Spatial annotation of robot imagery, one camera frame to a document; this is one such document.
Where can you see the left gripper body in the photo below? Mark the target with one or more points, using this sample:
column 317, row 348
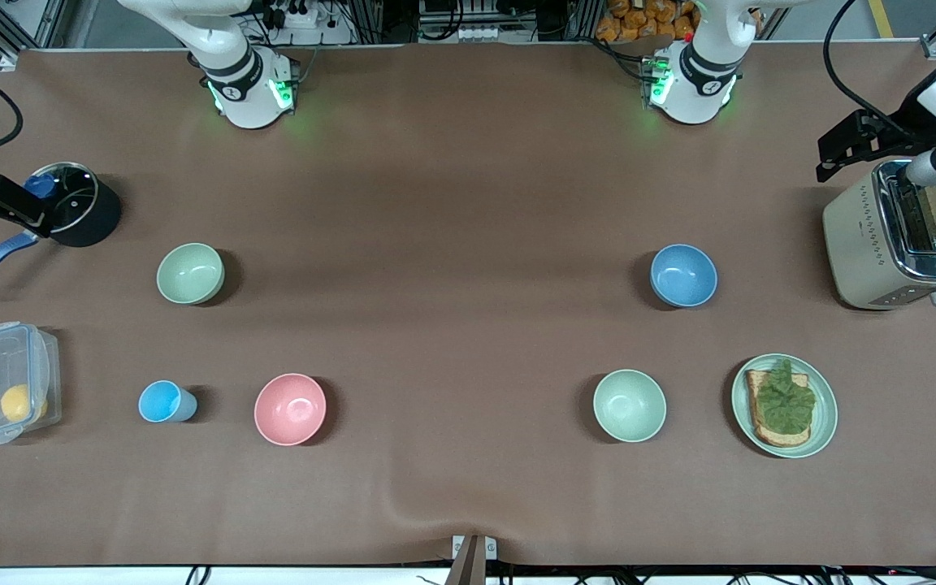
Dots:
column 900, row 134

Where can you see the sage green bowl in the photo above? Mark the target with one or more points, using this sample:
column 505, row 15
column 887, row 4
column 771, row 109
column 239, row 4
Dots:
column 190, row 274

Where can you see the blue bowl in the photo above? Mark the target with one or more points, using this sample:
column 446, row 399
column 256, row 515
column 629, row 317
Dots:
column 683, row 276

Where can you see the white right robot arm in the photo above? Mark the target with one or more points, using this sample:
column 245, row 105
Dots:
column 244, row 81

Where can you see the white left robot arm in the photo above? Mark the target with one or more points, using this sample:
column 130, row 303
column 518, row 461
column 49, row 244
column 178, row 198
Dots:
column 699, row 81

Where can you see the pink bowl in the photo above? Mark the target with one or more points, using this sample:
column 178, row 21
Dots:
column 290, row 409

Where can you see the pale mint green bowl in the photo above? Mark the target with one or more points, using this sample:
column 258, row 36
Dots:
column 629, row 405

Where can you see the cream and chrome toaster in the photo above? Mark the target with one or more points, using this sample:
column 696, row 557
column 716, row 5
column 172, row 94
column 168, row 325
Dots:
column 858, row 252

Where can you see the yellow lemon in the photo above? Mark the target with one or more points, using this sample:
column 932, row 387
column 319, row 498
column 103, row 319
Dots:
column 21, row 402

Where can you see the light blue cup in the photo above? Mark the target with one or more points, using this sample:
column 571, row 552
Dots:
column 161, row 401

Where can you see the bag of orange snacks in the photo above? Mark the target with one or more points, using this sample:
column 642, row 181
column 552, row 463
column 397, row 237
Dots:
column 639, row 20

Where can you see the green lettuce leaf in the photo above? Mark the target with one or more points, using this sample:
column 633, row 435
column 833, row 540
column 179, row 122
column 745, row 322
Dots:
column 785, row 402

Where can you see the pale green plate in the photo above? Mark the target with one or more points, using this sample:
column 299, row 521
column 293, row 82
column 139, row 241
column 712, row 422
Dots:
column 825, row 422

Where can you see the toasted bread slice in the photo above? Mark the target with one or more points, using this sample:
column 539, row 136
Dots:
column 764, row 435

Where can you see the metal table edge bracket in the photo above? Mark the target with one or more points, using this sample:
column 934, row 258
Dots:
column 474, row 552

